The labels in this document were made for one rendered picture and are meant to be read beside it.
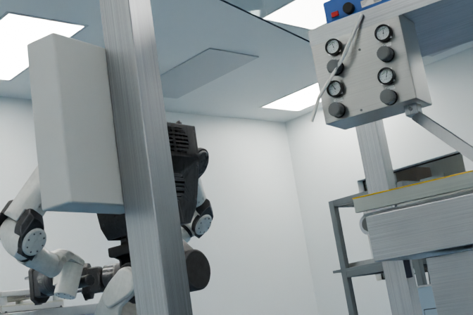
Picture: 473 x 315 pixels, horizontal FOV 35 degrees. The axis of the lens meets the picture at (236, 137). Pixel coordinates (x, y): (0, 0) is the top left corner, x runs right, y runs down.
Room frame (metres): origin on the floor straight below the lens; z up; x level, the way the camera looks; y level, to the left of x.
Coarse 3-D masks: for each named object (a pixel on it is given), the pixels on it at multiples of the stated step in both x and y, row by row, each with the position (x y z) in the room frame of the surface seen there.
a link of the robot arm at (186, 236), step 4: (196, 216) 2.54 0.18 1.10; (192, 220) 2.55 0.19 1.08; (196, 220) 2.54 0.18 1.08; (184, 224) 2.58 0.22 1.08; (188, 224) 2.56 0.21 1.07; (192, 224) 2.55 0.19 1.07; (184, 228) 2.58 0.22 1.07; (188, 228) 2.58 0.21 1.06; (192, 228) 2.56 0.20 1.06; (184, 232) 2.57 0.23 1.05; (188, 232) 2.58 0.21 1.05; (192, 232) 2.58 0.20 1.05; (184, 236) 2.57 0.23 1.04; (188, 236) 2.58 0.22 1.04; (192, 236) 2.61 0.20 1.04; (196, 236) 2.60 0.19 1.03; (200, 236) 2.60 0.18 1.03; (184, 240) 2.58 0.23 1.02; (188, 240) 2.60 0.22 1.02
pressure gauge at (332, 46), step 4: (328, 40) 1.62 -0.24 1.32; (332, 40) 1.61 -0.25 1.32; (336, 40) 1.61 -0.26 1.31; (328, 44) 1.62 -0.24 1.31; (332, 44) 1.61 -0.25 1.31; (336, 44) 1.61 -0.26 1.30; (340, 44) 1.61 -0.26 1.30; (328, 48) 1.62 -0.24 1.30; (332, 48) 1.62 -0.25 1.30; (336, 48) 1.61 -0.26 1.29; (340, 48) 1.61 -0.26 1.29; (328, 52) 1.62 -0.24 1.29; (332, 52) 1.62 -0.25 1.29; (336, 52) 1.61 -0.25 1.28; (340, 52) 1.62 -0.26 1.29
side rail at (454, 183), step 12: (444, 180) 1.56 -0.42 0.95; (456, 180) 1.55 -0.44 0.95; (468, 180) 1.54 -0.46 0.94; (384, 192) 1.63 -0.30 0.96; (396, 192) 1.62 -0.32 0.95; (408, 192) 1.61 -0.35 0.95; (420, 192) 1.59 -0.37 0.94; (432, 192) 1.58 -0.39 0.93; (444, 192) 1.57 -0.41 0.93; (360, 204) 1.67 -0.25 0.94; (372, 204) 1.65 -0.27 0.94; (384, 204) 1.64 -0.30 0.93; (396, 204) 1.63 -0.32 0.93
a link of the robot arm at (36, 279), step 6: (30, 270) 2.36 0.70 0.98; (30, 276) 2.36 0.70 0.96; (36, 276) 2.34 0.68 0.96; (42, 276) 2.28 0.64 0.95; (30, 282) 2.36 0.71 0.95; (36, 282) 2.34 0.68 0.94; (42, 282) 2.27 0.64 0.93; (30, 288) 2.36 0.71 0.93; (36, 288) 2.34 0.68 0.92; (42, 288) 2.29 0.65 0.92; (30, 294) 2.36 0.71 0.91; (36, 294) 2.34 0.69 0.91; (42, 294) 2.33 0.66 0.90; (48, 294) 2.30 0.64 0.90; (36, 300) 2.36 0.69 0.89; (42, 300) 2.37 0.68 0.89
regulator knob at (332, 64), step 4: (336, 56) 1.62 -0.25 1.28; (340, 56) 1.62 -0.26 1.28; (332, 60) 1.61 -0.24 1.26; (336, 60) 1.60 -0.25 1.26; (328, 64) 1.61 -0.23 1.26; (332, 64) 1.61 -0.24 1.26; (336, 64) 1.60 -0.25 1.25; (328, 68) 1.61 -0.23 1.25; (332, 68) 1.61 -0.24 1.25; (336, 68) 1.60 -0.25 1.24; (340, 68) 1.61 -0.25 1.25; (336, 72) 1.61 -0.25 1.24; (340, 72) 1.62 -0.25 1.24
